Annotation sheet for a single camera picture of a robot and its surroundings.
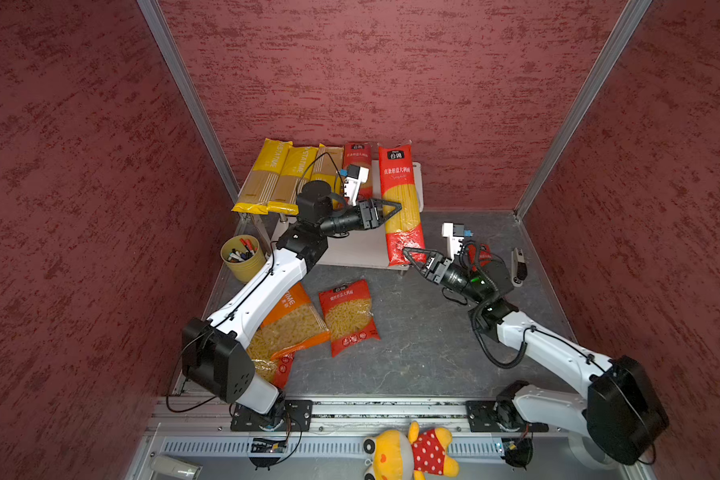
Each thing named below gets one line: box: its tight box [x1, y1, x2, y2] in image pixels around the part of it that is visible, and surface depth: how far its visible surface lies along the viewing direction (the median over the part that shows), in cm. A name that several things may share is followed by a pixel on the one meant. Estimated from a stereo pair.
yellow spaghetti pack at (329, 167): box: [309, 144, 345, 196], surface depth 87 cm
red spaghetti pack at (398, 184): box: [378, 141, 425, 267], surface depth 68 cm
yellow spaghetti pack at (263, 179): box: [232, 138, 293, 215], surface depth 82 cm
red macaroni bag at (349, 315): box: [318, 279, 380, 357], surface depth 89 cm
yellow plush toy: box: [362, 421, 460, 480], surface depth 66 cm
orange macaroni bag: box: [246, 282, 331, 362], surface depth 87 cm
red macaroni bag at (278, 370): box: [251, 351, 296, 389], surface depth 81 cm
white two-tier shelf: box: [233, 146, 427, 271], surface depth 68 cm
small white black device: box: [511, 247, 528, 287], surface depth 103 cm
